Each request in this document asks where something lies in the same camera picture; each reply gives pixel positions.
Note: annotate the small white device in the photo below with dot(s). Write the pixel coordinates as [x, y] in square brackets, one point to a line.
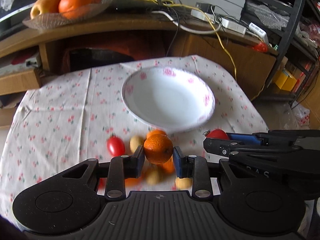
[258, 32]

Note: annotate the black metal rack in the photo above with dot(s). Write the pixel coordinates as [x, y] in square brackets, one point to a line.
[298, 10]

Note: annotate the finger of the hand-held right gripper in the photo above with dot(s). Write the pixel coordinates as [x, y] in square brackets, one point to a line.
[243, 138]
[220, 148]

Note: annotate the yellow box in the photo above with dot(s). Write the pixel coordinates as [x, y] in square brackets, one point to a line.
[285, 80]

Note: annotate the wooden tv stand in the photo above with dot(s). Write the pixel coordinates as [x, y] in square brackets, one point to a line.
[112, 27]

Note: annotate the white socket device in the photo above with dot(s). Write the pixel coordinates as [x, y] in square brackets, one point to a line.
[33, 62]

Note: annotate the small orange mandarin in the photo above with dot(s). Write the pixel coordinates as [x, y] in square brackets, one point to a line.
[156, 132]
[158, 148]
[169, 167]

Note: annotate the yellow red apple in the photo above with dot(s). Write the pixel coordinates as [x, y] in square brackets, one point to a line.
[43, 7]

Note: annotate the glass fruit dish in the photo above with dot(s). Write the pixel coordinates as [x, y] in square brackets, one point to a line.
[50, 21]

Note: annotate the red wrapper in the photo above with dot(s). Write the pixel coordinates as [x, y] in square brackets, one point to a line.
[260, 47]

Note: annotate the white floral bowl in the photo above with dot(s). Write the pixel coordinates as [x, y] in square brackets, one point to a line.
[167, 97]

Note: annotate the black power adapter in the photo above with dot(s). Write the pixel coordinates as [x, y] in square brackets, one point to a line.
[206, 7]

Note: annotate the plastic bag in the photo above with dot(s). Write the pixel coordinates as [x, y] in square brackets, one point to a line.
[301, 116]

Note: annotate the bubble wrap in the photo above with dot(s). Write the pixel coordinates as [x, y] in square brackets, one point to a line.
[270, 12]

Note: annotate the white power strip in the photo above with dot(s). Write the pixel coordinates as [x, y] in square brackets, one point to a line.
[200, 13]

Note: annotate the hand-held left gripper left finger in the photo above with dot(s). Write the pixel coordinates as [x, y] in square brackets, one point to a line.
[138, 159]

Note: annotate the red flat item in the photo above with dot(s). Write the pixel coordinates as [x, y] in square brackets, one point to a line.
[20, 58]

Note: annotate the large red tomato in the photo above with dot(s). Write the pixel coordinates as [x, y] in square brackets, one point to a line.
[218, 133]

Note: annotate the dark pot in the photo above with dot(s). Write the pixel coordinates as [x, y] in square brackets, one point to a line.
[100, 57]

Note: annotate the tan longan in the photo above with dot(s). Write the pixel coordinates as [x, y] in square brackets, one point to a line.
[183, 183]
[135, 143]
[153, 176]

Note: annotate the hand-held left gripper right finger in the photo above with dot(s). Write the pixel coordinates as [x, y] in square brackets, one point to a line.
[177, 160]

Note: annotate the floral white tablecloth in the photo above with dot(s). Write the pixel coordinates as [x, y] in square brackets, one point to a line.
[62, 117]

